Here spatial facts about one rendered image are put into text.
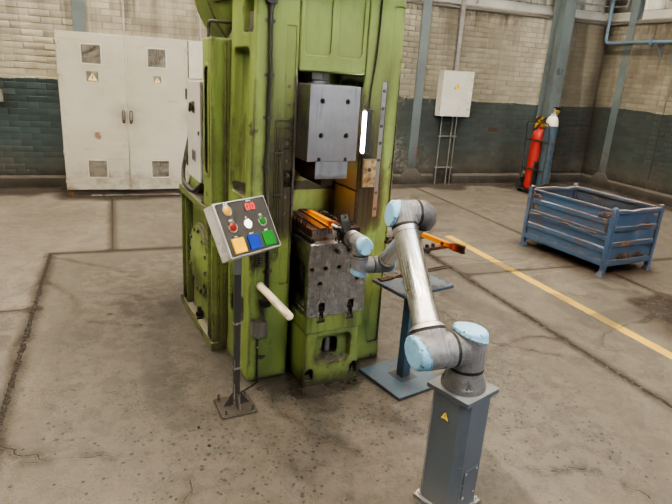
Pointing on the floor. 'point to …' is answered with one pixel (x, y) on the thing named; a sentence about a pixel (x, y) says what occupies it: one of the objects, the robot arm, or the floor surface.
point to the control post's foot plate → (234, 406)
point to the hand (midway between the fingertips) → (334, 223)
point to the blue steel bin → (592, 225)
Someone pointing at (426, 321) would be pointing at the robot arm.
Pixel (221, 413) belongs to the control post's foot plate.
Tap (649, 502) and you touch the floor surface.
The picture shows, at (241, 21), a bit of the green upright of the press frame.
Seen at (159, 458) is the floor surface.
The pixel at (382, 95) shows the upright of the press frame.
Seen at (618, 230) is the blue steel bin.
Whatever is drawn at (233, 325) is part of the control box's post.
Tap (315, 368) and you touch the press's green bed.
